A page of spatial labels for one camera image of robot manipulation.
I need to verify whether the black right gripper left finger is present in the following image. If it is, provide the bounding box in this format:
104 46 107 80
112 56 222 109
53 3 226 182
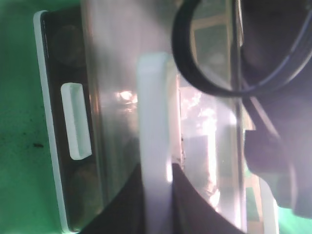
80 168 146 234

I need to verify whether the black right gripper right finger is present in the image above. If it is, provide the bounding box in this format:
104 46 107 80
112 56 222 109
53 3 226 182
172 163 244 234

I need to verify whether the translucent top drawer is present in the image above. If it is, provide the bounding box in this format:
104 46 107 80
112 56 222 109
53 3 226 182
80 0 280 234

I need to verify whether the dark bottom drawer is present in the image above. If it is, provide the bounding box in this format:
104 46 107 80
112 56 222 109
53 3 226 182
42 6 102 234

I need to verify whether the green cloth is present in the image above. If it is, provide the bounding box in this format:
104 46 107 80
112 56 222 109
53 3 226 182
0 0 312 234

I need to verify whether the black cable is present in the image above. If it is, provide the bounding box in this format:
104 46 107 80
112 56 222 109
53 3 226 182
170 0 312 98

